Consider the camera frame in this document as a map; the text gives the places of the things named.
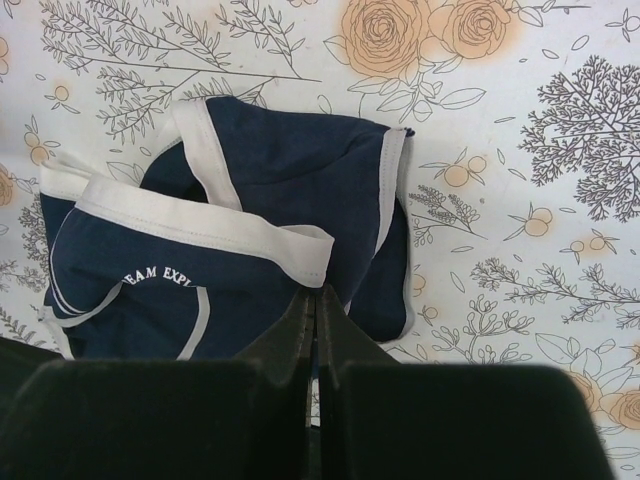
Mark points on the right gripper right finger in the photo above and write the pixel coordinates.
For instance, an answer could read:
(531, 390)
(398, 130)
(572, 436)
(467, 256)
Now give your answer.
(382, 419)

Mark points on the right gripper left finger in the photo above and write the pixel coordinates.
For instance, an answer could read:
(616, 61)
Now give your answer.
(241, 418)

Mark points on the navy white-trimmed underwear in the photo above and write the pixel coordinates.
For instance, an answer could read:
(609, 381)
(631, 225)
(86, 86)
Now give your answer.
(242, 207)

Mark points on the floral table mat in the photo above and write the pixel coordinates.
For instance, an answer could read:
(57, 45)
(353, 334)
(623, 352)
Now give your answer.
(522, 189)

